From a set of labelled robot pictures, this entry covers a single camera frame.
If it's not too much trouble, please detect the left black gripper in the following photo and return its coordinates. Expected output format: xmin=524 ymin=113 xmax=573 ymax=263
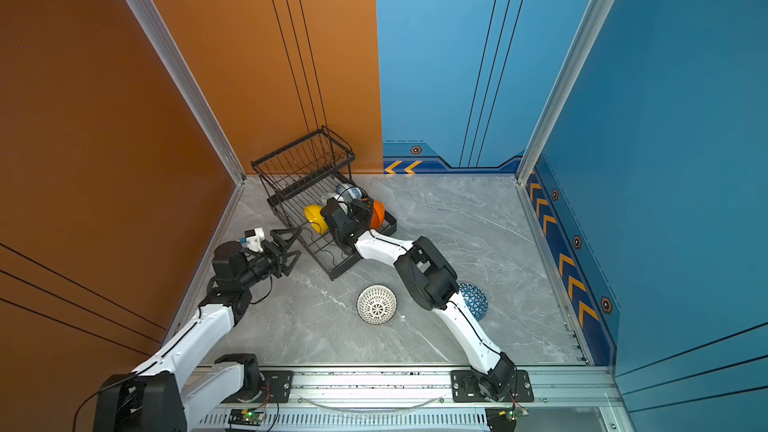
xmin=239 ymin=228 xmax=300 ymax=292

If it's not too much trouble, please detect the blue floral white bowl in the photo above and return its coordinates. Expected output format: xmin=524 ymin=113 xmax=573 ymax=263
xmin=335 ymin=183 xmax=363 ymax=202

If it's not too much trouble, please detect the yellow plastic bowl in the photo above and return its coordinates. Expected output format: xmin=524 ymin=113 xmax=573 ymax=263
xmin=304 ymin=204 xmax=328 ymax=236

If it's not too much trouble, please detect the orange plastic bowl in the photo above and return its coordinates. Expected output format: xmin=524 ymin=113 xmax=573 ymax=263
xmin=370 ymin=200 xmax=386 ymax=230

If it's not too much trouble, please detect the white red-dotted bowl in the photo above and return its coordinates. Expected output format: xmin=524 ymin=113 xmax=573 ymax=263
xmin=356 ymin=284 xmax=397 ymax=325

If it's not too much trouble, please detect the dark blue geometric bowl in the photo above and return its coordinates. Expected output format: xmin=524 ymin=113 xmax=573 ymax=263
xmin=459 ymin=282 xmax=489 ymax=321

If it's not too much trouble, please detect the green patterned white bowl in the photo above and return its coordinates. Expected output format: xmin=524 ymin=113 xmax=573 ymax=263
xmin=320 ymin=193 xmax=348 ymax=213

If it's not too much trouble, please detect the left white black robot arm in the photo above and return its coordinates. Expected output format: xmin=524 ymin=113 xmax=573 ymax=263
xmin=93 ymin=228 xmax=301 ymax=431

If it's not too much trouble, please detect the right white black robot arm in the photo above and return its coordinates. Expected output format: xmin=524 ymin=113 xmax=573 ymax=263
xmin=306 ymin=198 xmax=517 ymax=402

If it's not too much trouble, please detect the left green circuit board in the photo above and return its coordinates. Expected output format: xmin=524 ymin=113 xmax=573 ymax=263
xmin=226 ymin=408 xmax=268 ymax=429

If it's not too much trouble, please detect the green circuit board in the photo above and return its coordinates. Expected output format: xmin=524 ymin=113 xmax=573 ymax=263
xmin=499 ymin=405 xmax=529 ymax=422
xmin=226 ymin=408 xmax=268 ymax=429

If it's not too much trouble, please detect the right green circuit board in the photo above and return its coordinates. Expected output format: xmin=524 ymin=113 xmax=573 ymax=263
xmin=499 ymin=405 xmax=529 ymax=422

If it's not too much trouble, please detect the black wire dish rack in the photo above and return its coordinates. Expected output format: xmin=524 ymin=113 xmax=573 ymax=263
xmin=252 ymin=126 xmax=397 ymax=280

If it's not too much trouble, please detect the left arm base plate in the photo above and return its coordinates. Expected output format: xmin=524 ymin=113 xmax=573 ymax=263
xmin=222 ymin=370 xmax=294 ymax=405

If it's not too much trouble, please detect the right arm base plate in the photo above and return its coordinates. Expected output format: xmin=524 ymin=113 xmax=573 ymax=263
xmin=450 ymin=369 xmax=535 ymax=404

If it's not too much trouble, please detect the aluminium front rail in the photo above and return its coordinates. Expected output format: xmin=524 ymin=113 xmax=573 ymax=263
xmin=191 ymin=364 xmax=634 ymax=431

